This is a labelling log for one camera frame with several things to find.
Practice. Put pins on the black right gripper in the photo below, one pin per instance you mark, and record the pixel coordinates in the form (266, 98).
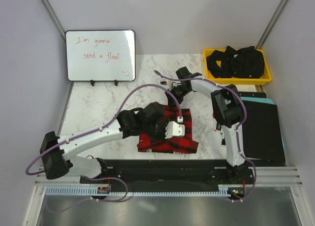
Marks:
(178, 100)

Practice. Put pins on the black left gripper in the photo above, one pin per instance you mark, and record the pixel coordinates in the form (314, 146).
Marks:
(162, 137)

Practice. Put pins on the red black plaid shirt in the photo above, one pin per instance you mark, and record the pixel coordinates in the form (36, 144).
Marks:
(174, 145)

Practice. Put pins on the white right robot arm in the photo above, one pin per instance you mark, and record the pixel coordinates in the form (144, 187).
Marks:
(228, 109)

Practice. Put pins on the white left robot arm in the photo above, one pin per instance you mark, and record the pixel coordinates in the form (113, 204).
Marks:
(59, 154)

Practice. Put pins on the black folder stack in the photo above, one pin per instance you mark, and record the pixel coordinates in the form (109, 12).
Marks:
(262, 138)

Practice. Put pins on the red marker pen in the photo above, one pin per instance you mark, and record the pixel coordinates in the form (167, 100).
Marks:
(215, 123)

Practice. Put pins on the black shirt in bin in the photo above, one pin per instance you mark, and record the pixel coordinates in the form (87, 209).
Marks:
(242, 63)

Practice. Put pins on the white dry erase board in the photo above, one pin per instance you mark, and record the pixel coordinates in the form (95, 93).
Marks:
(100, 55)

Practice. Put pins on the teal notebook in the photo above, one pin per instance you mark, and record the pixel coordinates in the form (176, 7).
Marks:
(257, 99)

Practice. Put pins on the yellow plastic bin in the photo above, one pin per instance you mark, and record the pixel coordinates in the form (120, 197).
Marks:
(265, 78)

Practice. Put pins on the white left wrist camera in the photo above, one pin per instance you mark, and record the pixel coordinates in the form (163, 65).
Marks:
(175, 129)

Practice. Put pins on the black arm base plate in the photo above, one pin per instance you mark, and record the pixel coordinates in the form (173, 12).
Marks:
(170, 176)

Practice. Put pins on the white slotted cable duct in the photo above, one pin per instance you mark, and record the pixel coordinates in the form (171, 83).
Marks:
(82, 191)

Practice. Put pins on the aluminium frame rail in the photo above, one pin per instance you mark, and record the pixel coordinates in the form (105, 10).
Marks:
(266, 177)

